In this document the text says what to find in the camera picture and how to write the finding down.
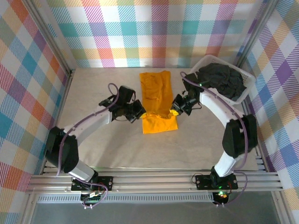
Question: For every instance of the yellow t-shirt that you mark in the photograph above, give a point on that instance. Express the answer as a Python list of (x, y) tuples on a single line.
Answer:
[(158, 126)]

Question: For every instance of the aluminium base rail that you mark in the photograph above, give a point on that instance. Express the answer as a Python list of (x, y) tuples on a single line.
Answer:
[(151, 182)]

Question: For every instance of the aluminium frame post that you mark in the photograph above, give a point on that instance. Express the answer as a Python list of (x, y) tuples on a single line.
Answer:
[(49, 37), (257, 32)]

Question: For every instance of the black t-shirt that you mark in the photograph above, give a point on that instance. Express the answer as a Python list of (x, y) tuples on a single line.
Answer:
[(224, 78)]

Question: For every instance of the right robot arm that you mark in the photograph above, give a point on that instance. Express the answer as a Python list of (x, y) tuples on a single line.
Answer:
[(224, 165)]

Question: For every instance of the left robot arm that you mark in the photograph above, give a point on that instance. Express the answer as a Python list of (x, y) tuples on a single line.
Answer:
[(91, 120)]

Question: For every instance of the white perforated plastic basket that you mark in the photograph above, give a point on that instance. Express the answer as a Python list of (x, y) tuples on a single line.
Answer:
[(249, 80)]

